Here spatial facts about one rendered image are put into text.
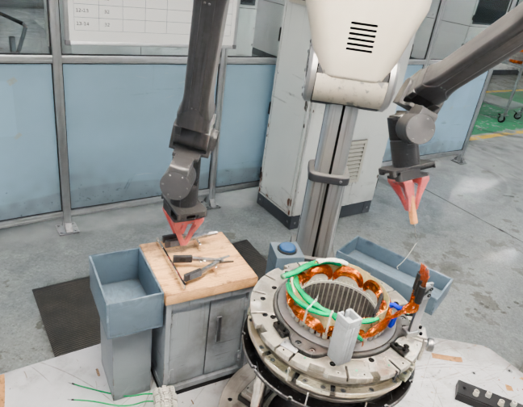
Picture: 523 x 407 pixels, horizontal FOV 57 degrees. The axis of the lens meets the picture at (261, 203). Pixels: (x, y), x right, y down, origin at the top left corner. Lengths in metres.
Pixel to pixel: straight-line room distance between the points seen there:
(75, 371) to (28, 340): 1.27
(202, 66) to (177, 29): 2.18
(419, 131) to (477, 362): 0.73
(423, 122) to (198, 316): 0.59
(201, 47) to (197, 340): 0.61
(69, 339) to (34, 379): 1.21
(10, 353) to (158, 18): 1.86
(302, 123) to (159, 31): 1.01
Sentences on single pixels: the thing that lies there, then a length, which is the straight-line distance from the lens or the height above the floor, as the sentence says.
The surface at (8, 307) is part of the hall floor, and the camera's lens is 2.68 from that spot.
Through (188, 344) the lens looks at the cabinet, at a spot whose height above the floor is 0.91.
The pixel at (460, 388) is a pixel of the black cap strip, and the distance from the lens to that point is 1.33.
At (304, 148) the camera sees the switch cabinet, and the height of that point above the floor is 0.61.
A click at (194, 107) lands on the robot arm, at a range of 0.86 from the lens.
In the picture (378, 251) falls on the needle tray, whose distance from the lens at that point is 1.23.
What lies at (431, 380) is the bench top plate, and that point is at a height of 0.78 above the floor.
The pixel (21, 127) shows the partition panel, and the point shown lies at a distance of 2.91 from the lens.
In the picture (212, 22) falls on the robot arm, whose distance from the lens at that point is 0.75.
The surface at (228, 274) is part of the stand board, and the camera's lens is 1.01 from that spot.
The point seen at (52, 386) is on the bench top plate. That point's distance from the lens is 1.20.
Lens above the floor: 1.66
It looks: 27 degrees down
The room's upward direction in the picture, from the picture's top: 8 degrees clockwise
